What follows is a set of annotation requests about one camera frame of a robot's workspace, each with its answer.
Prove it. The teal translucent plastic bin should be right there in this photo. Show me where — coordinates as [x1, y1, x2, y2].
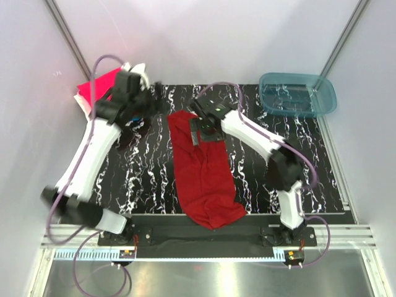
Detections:
[259, 72, 337, 118]

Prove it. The folded white t-shirt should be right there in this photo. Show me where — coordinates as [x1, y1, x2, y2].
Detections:
[74, 94, 92, 121]

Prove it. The dark red t-shirt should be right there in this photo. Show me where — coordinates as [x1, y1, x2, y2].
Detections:
[167, 111, 246, 230]

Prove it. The right aluminium frame post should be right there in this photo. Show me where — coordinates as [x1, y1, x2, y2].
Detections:
[320, 0, 371, 77]

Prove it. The aluminium frame post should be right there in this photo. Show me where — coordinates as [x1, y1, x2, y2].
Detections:
[43, 0, 92, 80]
[320, 0, 371, 77]

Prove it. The white slotted cable duct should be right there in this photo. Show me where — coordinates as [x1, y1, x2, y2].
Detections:
[54, 249, 306, 261]

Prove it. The folded magenta t-shirt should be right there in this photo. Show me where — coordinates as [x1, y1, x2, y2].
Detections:
[77, 68, 121, 108]

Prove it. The left aluminium frame post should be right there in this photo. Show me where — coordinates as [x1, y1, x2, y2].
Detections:
[43, 0, 92, 80]

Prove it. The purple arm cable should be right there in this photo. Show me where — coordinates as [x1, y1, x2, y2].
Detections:
[46, 54, 132, 296]
[196, 82, 332, 270]

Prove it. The small electronics board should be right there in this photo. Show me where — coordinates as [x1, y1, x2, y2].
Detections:
[285, 250, 305, 262]
[119, 249, 136, 259]

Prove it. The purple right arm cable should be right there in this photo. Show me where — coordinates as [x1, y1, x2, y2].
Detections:
[196, 82, 332, 270]

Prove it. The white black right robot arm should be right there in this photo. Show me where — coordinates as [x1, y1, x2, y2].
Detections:
[189, 98, 306, 246]

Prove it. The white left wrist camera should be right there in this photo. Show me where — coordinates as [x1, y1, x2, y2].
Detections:
[121, 62, 150, 90]

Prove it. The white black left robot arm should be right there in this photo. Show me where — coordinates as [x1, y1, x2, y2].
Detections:
[41, 63, 161, 245]

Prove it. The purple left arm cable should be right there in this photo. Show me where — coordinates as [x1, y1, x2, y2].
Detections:
[46, 54, 132, 296]

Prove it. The left small electronics board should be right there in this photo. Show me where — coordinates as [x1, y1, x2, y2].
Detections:
[119, 249, 136, 259]

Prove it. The right small electronics board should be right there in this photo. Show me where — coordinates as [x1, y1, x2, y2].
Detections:
[285, 250, 305, 262]

